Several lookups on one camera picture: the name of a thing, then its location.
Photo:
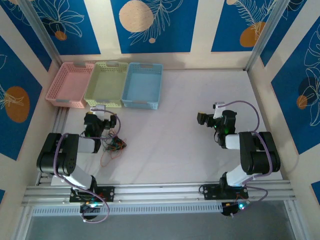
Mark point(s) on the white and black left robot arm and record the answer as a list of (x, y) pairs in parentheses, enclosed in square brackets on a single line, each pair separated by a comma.
[(62, 155)]

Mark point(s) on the green plastic basket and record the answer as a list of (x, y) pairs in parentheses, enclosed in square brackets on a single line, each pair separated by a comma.
[(107, 82)]

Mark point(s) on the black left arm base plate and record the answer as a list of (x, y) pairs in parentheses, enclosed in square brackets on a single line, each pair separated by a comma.
[(108, 193)]

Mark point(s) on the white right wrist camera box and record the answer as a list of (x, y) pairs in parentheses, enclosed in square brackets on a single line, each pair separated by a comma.
[(218, 111)]

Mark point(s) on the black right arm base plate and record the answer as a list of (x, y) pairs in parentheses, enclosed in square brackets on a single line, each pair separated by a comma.
[(208, 191)]

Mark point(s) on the aluminium frame post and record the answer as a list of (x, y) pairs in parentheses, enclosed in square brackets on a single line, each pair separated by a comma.
[(40, 27), (265, 35)]

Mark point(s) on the aluminium frame bar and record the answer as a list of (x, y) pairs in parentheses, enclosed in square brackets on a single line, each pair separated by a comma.
[(293, 222), (21, 225)]

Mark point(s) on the blue plastic basket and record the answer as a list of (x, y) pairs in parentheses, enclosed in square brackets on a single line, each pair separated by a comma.
[(142, 85)]

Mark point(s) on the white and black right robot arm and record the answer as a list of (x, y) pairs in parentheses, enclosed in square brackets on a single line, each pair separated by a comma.
[(260, 155)]

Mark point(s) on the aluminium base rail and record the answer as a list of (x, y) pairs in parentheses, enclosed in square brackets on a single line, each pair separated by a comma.
[(160, 193)]

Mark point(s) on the aluminium side rail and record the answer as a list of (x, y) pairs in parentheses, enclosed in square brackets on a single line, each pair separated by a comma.
[(61, 120)]

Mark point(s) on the pink plastic basket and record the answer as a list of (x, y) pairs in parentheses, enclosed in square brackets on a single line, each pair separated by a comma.
[(67, 82)]

